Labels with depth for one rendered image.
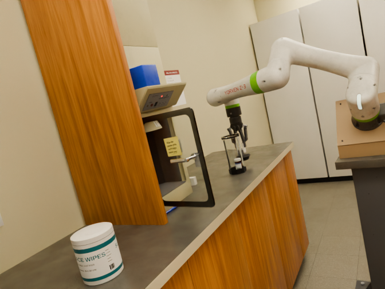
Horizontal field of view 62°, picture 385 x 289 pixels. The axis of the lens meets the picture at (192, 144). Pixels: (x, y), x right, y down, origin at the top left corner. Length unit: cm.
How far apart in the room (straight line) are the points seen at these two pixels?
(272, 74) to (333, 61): 32
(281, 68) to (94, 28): 84
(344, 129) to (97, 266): 138
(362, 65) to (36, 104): 154
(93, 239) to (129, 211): 46
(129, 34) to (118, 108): 37
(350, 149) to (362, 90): 33
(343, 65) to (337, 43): 246
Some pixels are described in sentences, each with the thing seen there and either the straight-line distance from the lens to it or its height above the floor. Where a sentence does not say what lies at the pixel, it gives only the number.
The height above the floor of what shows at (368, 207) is 67.
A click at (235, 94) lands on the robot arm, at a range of 174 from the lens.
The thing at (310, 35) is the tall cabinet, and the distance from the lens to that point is 423.
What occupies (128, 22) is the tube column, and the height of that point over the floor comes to 182.
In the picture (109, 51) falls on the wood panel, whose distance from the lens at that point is 134.
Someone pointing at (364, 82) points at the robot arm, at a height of 131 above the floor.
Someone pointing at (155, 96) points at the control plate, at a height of 146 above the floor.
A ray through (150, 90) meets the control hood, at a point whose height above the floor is 149.
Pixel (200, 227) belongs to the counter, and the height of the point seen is 94.
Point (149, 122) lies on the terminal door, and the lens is 134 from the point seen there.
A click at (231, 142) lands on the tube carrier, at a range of 183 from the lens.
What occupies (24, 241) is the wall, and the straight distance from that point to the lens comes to 157.
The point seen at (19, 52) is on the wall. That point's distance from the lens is 168.
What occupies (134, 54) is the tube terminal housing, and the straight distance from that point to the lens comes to 152.
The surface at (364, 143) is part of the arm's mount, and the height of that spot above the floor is 101.
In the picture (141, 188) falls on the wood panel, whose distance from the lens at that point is 136.
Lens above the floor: 141
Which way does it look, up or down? 7 degrees down
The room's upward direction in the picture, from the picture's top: 13 degrees counter-clockwise
